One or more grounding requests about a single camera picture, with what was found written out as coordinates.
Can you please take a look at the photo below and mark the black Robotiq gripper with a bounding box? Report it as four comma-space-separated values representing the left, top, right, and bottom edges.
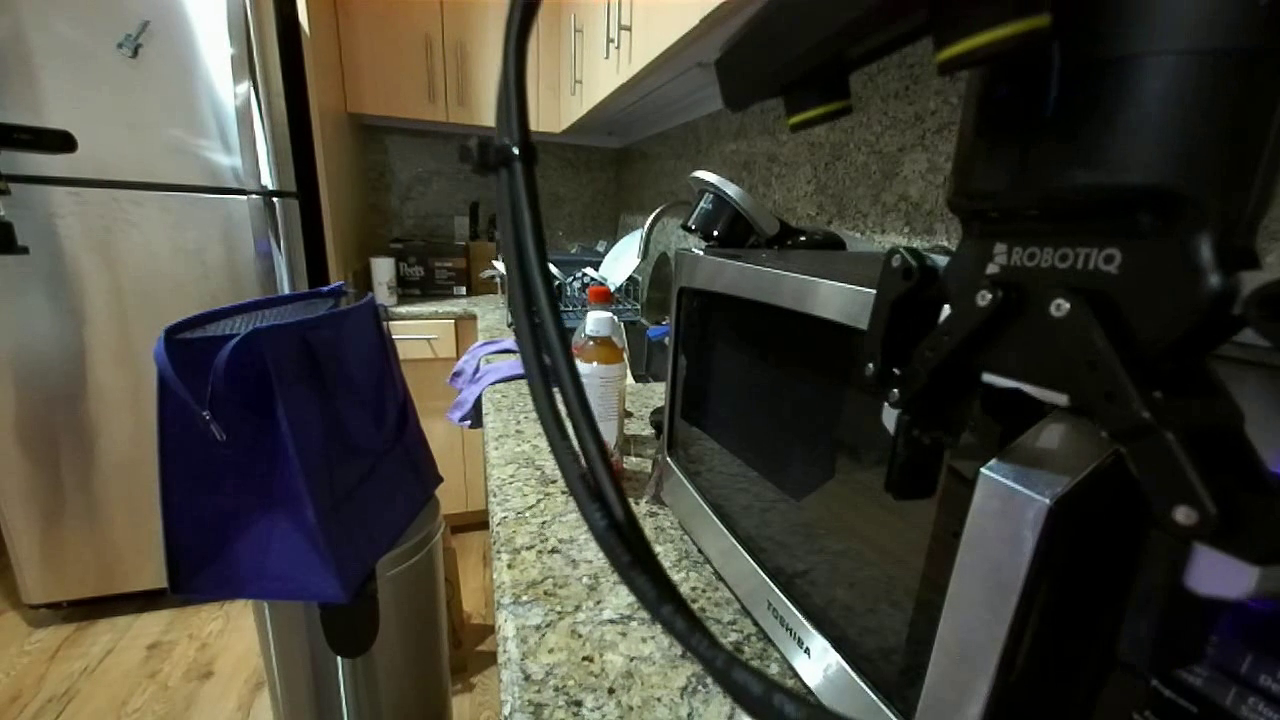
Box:
873, 0, 1280, 607

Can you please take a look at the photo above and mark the microwave door with steel handle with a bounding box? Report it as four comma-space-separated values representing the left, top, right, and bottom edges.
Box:
658, 249, 1183, 720

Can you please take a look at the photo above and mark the stainless steel microwave body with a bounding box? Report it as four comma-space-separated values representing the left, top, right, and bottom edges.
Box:
654, 246, 1280, 720

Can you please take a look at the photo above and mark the white plate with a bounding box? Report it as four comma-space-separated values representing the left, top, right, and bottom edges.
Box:
597, 223, 658, 297

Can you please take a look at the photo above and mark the dish rack with dishes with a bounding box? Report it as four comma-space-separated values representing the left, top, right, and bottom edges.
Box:
541, 249, 671, 387

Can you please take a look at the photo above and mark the purple cloth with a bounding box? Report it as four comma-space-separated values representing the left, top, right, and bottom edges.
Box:
444, 334, 532, 432

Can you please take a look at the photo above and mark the wooden knife block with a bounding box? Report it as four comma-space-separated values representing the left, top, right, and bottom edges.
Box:
465, 196, 503, 299

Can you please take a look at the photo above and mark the wooden base cabinet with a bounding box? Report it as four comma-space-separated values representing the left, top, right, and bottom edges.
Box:
383, 308, 495, 534

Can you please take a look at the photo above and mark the small dark countertop appliance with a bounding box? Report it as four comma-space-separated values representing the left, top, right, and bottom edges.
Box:
396, 246, 471, 303

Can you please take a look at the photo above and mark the white cup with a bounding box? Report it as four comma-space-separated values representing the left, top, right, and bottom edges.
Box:
364, 254, 405, 314

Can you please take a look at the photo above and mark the stainless steel trash can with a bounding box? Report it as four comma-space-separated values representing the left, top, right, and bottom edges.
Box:
254, 496, 459, 720

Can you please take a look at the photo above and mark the blue fabric bag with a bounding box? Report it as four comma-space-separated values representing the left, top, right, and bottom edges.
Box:
152, 282, 450, 607

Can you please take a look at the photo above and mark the stainless steel refrigerator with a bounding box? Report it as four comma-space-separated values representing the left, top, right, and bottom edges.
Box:
0, 0, 337, 611

